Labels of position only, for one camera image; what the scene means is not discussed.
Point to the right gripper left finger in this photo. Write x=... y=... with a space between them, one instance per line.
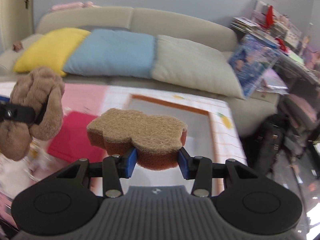
x=116 y=167

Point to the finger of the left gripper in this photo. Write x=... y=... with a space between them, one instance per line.
x=24 y=114

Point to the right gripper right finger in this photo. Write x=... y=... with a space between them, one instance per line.
x=199 y=169

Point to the brown plush toy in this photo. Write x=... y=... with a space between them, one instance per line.
x=40 y=86

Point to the brown flower-shaped sponge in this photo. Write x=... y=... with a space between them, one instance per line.
x=156 y=138

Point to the orange cardboard box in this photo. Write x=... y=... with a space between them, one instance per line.
x=200 y=140

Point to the magenta box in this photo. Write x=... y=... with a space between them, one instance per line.
x=72 y=143

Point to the checkered lemon tablecloth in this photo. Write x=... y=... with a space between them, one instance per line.
x=18 y=175

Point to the black backpack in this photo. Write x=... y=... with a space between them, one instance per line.
x=275 y=134

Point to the small brown object on armrest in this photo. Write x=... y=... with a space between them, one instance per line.
x=17 y=46

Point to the pink mat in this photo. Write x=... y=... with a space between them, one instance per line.
x=83 y=98

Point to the yellow pillow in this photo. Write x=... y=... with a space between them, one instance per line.
x=51 y=50

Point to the beige sofa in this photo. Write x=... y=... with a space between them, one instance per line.
x=247 y=114

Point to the beige pillow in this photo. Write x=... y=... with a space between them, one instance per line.
x=193 y=65

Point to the blue pillow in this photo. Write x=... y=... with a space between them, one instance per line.
x=113 y=53

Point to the pink plush on sofa back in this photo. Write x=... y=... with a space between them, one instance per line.
x=73 y=5

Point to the cluttered desk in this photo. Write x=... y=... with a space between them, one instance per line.
x=299 y=58

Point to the door handle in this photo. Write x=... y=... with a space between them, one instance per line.
x=26 y=4

